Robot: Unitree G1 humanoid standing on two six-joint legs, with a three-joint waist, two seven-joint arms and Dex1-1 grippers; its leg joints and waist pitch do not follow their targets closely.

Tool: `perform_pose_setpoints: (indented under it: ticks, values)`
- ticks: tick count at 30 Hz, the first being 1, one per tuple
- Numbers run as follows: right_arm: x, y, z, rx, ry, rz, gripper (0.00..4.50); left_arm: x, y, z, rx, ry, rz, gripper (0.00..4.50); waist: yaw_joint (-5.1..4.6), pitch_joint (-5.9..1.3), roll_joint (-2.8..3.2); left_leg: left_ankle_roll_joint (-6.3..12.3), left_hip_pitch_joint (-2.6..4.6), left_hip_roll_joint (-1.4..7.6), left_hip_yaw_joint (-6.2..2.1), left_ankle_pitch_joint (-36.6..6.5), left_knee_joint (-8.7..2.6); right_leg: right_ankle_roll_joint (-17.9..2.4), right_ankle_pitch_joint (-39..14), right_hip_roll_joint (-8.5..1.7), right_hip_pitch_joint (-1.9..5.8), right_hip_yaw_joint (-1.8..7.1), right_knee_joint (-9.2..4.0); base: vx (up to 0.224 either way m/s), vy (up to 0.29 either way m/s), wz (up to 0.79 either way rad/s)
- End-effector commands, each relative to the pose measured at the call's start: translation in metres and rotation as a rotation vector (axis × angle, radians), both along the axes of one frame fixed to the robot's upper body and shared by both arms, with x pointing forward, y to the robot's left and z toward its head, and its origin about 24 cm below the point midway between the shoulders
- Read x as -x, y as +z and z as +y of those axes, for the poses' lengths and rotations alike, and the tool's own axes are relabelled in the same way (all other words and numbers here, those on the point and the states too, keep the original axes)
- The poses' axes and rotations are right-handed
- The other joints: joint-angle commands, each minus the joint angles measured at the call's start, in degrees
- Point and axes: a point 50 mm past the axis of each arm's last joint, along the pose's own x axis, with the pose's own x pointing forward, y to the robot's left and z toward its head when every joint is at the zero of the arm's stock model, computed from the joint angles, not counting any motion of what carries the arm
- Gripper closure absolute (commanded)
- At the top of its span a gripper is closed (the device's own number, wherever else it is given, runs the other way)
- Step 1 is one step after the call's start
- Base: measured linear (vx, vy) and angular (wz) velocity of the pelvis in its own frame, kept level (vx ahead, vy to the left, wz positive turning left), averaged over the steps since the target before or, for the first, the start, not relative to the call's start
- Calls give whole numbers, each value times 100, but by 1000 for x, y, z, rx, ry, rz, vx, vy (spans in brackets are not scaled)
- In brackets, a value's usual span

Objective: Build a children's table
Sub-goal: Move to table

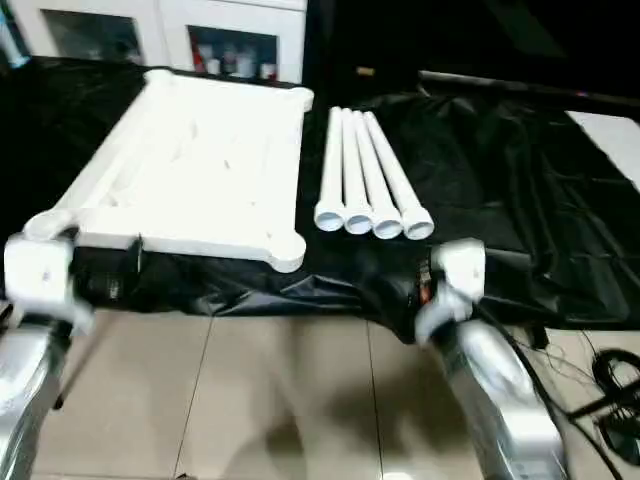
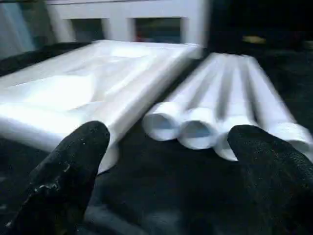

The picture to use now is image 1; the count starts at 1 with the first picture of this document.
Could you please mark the white plastic table leg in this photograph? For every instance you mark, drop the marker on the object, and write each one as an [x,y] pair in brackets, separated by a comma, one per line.
[394,165]
[333,165]
[352,165]
[373,165]

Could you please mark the white plastic table top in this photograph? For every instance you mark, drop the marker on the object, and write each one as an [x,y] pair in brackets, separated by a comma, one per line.
[200,160]

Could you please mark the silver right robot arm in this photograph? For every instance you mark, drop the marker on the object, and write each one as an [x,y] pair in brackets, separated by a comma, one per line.
[500,400]

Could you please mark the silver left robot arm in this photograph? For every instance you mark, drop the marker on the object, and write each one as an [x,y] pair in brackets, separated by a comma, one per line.
[25,400]

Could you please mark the black plastic mat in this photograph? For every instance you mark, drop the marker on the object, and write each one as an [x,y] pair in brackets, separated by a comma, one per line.
[520,230]

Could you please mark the small yellow label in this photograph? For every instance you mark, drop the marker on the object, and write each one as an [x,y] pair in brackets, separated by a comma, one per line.
[366,71]

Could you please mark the red bottle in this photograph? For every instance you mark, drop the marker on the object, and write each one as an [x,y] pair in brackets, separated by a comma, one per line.
[200,60]

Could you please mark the white flat board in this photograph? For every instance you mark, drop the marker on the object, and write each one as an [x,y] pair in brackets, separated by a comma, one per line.
[610,145]

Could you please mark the white glass-door cabinet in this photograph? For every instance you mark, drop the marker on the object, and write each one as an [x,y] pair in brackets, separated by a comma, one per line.
[170,25]

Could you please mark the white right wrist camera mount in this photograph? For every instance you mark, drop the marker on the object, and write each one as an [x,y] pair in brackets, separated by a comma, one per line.
[460,265]

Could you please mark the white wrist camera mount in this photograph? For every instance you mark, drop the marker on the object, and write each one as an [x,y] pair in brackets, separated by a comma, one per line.
[40,270]
[460,265]

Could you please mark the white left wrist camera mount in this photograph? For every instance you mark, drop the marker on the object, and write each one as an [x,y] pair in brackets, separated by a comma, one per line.
[40,270]

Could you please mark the dark metal rail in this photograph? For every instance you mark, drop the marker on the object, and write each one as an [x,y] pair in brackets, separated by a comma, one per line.
[520,88]

